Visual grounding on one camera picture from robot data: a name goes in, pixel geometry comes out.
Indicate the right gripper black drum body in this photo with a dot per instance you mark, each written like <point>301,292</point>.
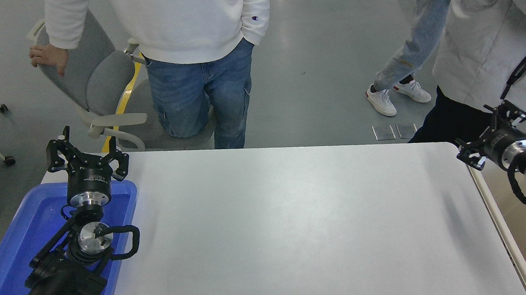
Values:
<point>501,140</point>

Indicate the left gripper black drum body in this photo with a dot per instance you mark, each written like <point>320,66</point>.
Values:
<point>88,178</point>

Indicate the grey office chair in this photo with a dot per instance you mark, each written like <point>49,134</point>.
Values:
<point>89,76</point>

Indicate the person's forearm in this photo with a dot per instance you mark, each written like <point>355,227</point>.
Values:
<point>68,17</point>

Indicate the person's hand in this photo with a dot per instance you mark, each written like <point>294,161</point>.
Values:
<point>49,55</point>

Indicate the silver floor plate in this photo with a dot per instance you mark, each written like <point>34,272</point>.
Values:
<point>406,131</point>
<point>383,132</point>

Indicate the blue plastic tray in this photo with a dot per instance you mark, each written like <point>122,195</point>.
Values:
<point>23,229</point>

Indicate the large pale bin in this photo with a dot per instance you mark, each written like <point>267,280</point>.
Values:
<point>519,240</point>

